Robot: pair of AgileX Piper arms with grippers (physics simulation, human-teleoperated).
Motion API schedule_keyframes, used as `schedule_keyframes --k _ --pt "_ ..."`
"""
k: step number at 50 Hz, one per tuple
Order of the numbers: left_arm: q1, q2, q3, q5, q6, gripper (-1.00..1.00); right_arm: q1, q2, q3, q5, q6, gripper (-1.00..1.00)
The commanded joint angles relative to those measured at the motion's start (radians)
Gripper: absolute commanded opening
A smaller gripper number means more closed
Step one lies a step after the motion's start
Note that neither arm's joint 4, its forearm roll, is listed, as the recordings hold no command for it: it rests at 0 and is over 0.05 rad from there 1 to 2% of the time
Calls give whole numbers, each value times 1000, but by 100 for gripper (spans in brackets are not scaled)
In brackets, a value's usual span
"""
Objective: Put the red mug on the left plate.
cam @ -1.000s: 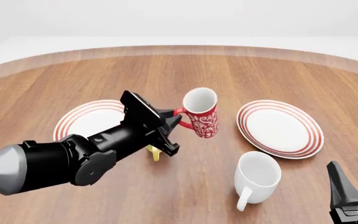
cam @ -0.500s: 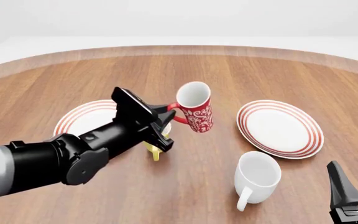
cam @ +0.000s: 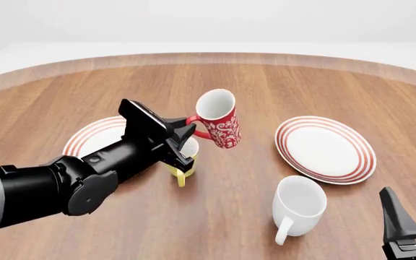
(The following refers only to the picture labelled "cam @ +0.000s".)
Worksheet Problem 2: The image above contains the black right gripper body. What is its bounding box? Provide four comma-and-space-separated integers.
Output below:
381, 234, 416, 260

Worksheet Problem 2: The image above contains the white plate with red rings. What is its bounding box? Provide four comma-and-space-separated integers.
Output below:
62, 115, 131, 158
274, 115, 378, 186

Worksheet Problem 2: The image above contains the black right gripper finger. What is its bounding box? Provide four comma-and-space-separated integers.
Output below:
378, 186, 416, 243

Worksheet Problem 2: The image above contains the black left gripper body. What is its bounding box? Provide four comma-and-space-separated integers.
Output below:
162, 134, 196, 173

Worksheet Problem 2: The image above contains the red mug with white pattern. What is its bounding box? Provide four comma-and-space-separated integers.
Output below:
185, 88, 243, 150

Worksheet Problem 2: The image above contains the yellow mug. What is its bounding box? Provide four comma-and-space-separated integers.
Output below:
164, 136, 201, 189

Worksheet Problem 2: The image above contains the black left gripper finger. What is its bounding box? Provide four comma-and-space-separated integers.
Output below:
165, 116, 191, 131
173, 124, 197, 150

